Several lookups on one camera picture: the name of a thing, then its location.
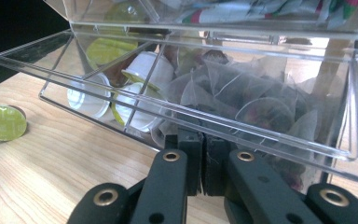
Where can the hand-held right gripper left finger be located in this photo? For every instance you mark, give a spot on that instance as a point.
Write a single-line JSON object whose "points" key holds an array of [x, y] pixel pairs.
{"points": [[167, 183]]}

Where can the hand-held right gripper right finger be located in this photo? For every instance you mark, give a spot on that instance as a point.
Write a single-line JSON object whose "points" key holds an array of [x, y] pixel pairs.
{"points": [[261, 186]]}

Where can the clear drawer with capsules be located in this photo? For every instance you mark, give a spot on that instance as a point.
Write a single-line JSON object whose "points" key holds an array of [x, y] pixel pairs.
{"points": [[292, 146]]}

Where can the green-lid coffee capsule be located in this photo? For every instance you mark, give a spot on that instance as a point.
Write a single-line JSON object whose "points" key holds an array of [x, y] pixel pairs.
{"points": [[3, 123]]}

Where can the pile of coffee capsules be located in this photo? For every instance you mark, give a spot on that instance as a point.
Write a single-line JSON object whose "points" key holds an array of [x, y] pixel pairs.
{"points": [[90, 101]]}

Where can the pile of pale stick sachets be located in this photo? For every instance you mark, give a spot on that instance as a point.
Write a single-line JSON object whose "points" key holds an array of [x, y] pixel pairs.
{"points": [[245, 12]]}

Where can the clear drawer with stick packets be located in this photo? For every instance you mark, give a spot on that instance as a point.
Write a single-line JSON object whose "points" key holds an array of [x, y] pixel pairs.
{"points": [[99, 9]]}

